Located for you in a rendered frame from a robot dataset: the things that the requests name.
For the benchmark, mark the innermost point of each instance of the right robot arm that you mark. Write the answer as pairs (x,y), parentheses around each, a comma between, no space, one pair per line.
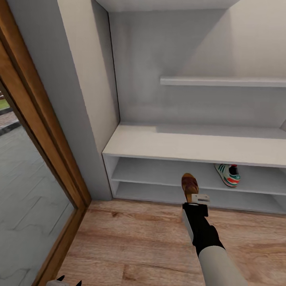
(217,266)

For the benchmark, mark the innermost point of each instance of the gym shoe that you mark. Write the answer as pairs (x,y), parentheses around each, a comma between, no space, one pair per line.
(229,173)

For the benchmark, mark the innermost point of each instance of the door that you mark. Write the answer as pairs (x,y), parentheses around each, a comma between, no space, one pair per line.
(43,197)

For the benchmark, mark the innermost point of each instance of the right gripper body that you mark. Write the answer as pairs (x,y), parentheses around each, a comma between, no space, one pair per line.
(202,206)

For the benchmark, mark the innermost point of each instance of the sandal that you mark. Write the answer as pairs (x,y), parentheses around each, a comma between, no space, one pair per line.
(190,186)

